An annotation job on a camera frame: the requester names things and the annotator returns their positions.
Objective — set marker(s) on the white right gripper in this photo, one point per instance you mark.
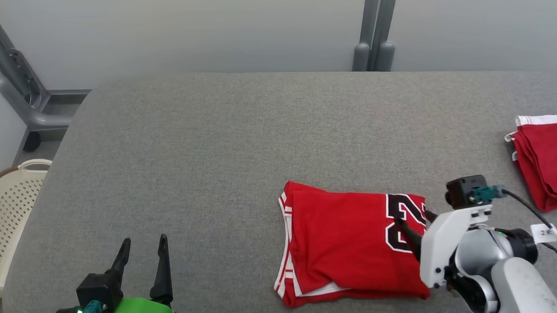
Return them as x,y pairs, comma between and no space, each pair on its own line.
440,248

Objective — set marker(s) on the red and white basketball jersey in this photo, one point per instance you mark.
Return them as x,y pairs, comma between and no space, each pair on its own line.
338,243

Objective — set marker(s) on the red shorts with white stripes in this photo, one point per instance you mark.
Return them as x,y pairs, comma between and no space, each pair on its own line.
551,163

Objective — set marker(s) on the beige perforated laundry basket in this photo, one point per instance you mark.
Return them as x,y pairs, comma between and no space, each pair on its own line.
4,220

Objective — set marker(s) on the black caster wheel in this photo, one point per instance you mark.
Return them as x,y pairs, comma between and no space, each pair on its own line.
31,142

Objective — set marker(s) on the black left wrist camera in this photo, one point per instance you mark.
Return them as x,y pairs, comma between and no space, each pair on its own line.
98,291

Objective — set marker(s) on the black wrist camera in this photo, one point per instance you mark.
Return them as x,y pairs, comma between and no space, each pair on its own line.
98,291
463,191

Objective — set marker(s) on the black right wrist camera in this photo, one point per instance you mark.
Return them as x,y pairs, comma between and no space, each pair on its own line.
463,191

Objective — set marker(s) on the grey metal frame leg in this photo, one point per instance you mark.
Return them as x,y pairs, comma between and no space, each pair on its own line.
31,101

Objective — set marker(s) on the grey metal partition post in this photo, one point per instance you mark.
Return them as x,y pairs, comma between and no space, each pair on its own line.
368,16
390,15

